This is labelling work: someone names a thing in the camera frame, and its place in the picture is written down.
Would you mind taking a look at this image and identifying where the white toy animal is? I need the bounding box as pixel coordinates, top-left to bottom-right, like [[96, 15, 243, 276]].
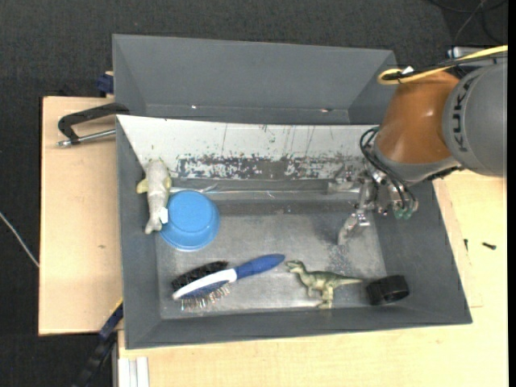
[[135, 159, 173, 235]]

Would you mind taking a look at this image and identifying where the blue and white hairbrush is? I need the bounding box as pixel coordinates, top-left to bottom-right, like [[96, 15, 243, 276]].
[[171, 253, 286, 312]]

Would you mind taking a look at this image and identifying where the black ring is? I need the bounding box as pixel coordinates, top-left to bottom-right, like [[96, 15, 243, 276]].
[[365, 274, 410, 307]]

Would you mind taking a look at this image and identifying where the blue plastic bowl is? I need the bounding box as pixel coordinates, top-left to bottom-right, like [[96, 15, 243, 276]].
[[159, 189, 222, 252]]

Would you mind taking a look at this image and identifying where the green toy dinosaur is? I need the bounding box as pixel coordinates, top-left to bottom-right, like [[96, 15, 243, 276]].
[[285, 259, 364, 310]]

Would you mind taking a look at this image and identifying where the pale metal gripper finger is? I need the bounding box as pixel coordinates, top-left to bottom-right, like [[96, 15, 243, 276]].
[[337, 210, 372, 247], [326, 174, 363, 196]]

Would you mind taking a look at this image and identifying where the grey metal bin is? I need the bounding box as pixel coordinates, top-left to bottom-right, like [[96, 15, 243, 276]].
[[111, 33, 473, 350]]

